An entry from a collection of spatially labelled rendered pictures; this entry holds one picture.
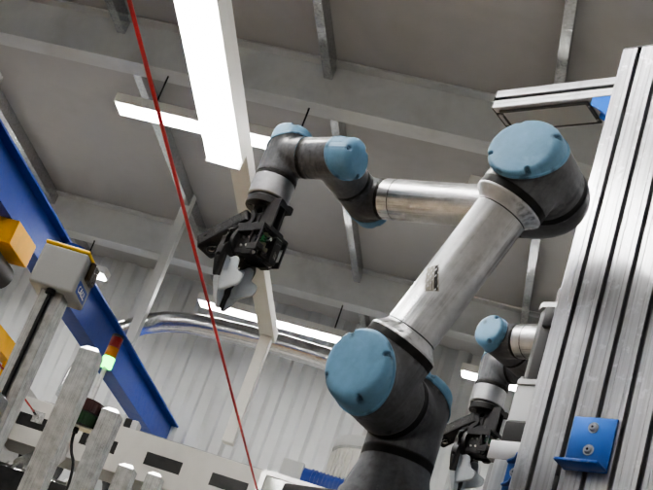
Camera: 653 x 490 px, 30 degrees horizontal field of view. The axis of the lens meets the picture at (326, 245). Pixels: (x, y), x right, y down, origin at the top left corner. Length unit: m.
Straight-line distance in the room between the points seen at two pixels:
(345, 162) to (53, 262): 0.55
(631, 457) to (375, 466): 0.38
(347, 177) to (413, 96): 5.92
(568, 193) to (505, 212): 0.12
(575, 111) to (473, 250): 0.70
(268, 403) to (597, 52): 5.68
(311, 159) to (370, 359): 0.47
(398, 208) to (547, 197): 0.35
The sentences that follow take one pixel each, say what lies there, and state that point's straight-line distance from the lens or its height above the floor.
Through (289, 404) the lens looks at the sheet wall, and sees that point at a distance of 11.72.
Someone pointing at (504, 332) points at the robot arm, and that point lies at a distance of 2.58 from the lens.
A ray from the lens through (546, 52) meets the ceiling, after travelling 7.47.
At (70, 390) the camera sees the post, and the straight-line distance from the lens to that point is 2.04.
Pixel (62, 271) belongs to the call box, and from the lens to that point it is 1.81.
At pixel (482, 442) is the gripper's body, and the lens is 2.68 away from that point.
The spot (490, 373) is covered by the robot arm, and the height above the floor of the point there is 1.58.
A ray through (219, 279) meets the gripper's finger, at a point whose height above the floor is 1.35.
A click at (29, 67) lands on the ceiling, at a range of 9.85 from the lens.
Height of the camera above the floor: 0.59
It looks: 25 degrees up
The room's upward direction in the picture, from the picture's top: 20 degrees clockwise
